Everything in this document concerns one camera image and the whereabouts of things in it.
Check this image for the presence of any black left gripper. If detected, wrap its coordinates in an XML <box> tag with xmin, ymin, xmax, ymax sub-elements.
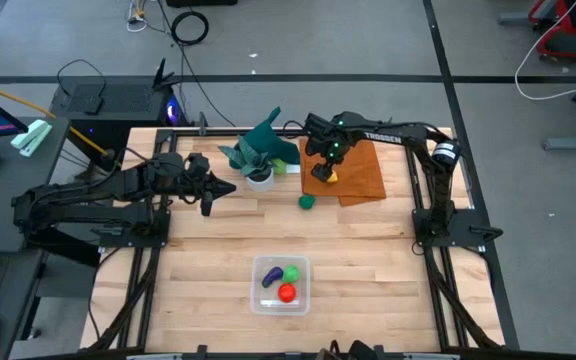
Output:
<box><xmin>170</xmin><ymin>152</ymin><xmax>238</xmax><ymax>218</ymax></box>

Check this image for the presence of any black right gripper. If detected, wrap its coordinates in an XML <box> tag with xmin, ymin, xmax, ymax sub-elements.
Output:
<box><xmin>303</xmin><ymin>112</ymin><xmax>364</xmax><ymax>182</ymax></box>

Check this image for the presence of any purple toy eggplant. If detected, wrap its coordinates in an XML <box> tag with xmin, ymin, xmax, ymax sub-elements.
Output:
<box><xmin>261</xmin><ymin>266</ymin><xmax>285</xmax><ymax>289</ymax></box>

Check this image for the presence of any red toy tomato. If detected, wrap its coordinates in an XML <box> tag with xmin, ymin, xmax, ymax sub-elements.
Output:
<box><xmin>277</xmin><ymin>282</ymin><xmax>298</xmax><ymax>304</ymax></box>

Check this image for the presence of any clear plastic tupperware container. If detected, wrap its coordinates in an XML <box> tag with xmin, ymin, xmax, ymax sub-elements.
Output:
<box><xmin>249</xmin><ymin>253</ymin><xmax>312</xmax><ymax>317</ymax></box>

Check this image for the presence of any orange cloth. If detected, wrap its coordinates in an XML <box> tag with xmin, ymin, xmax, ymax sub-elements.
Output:
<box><xmin>298</xmin><ymin>138</ymin><xmax>387</xmax><ymax>208</ymax></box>

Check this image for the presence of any white plant pot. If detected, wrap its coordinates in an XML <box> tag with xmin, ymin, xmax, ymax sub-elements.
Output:
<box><xmin>245</xmin><ymin>169</ymin><xmax>275</xmax><ymax>194</ymax></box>

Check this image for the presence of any artificial green leafy plant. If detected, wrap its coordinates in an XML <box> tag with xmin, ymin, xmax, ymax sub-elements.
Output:
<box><xmin>217</xmin><ymin>135</ymin><xmax>275</xmax><ymax>179</ymax></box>

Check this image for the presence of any dark green cloth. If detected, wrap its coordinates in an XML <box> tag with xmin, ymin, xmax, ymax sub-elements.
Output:
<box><xmin>240</xmin><ymin>105</ymin><xmax>302</xmax><ymax>166</ymax></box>

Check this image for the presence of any black computer tower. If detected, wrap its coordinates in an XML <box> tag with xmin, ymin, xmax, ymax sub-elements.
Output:
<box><xmin>49</xmin><ymin>82</ymin><xmax>184</xmax><ymax>169</ymax></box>

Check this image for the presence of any black wifi antenna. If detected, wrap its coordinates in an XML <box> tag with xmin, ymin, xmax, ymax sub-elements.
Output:
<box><xmin>151</xmin><ymin>57</ymin><xmax>183</xmax><ymax>92</ymax></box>

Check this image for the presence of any small black box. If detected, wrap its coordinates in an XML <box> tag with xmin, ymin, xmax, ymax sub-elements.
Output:
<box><xmin>83</xmin><ymin>95</ymin><xmax>105</xmax><ymax>116</ymax></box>

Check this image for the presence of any mint green stapler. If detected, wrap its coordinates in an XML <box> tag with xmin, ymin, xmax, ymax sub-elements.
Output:
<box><xmin>10</xmin><ymin>118</ymin><xmax>53</xmax><ymax>158</ymax></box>

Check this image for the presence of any black aluminium table frame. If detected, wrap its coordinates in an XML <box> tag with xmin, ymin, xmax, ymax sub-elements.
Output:
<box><xmin>80</xmin><ymin>127</ymin><xmax>519</xmax><ymax>360</ymax></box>

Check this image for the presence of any coiled black cable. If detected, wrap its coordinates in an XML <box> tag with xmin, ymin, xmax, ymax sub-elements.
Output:
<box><xmin>170</xmin><ymin>10</ymin><xmax>210</xmax><ymax>47</ymax></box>

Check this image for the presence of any yellow cord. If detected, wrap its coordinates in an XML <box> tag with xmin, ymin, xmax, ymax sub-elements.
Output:
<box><xmin>0</xmin><ymin>75</ymin><xmax>122</xmax><ymax>167</ymax></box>

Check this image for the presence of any white floor cable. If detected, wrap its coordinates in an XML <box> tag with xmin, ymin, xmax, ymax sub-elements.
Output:
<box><xmin>514</xmin><ymin>0</ymin><xmax>576</xmax><ymax>101</ymax></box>

